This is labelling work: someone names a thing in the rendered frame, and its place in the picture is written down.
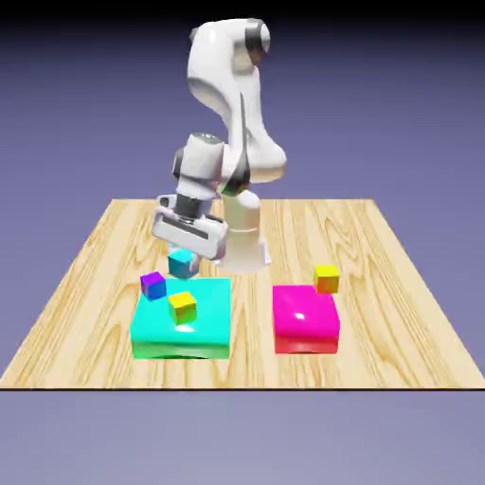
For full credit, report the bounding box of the small yellow-orange cube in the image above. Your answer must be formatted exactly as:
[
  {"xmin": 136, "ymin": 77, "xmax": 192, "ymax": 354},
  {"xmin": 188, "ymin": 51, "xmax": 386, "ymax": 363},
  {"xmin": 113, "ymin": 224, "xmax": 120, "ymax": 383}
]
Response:
[{"xmin": 313, "ymin": 264, "xmax": 341, "ymax": 295}]

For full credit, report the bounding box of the small purple cube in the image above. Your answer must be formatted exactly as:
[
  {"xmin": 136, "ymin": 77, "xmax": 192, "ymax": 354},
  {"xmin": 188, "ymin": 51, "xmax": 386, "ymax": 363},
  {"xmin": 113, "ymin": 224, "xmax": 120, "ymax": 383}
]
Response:
[{"xmin": 139, "ymin": 271, "xmax": 168, "ymax": 302}]

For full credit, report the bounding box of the large magenta box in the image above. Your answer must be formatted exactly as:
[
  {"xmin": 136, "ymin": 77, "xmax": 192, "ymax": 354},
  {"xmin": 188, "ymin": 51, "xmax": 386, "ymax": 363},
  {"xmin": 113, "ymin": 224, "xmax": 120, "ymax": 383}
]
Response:
[{"xmin": 271, "ymin": 284, "xmax": 341, "ymax": 356}]

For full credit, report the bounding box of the large cyan box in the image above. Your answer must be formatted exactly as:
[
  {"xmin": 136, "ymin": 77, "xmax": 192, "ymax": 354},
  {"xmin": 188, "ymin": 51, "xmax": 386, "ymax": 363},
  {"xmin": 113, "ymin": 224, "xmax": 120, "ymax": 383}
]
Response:
[{"xmin": 129, "ymin": 277, "xmax": 233, "ymax": 360}]

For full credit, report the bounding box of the small yellow-green cube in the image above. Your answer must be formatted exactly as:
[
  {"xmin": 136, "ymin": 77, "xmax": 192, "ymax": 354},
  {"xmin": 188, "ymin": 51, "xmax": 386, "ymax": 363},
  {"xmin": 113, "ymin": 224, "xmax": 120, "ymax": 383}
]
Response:
[{"xmin": 168, "ymin": 290, "xmax": 199, "ymax": 326}]

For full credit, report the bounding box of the small cyan cube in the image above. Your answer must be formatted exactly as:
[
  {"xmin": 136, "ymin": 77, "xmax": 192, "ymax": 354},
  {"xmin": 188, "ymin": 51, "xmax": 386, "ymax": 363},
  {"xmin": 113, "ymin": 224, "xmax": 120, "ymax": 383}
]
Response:
[{"xmin": 167, "ymin": 248, "xmax": 201, "ymax": 280}]

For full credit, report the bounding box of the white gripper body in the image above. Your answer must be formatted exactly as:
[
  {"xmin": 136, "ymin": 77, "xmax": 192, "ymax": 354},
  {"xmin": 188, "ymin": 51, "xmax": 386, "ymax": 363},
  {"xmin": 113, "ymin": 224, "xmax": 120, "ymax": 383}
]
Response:
[{"xmin": 151, "ymin": 211, "xmax": 229, "ymax": 261}]

